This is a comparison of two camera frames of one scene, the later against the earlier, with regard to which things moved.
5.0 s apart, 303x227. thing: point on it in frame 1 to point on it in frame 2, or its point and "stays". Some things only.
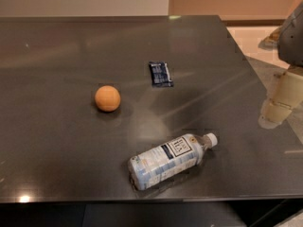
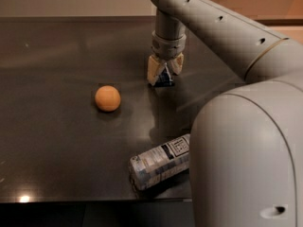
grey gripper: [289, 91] to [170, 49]
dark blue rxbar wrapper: [160, 74] stays
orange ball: [107, 98] stays
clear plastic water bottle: [169, 159] stays
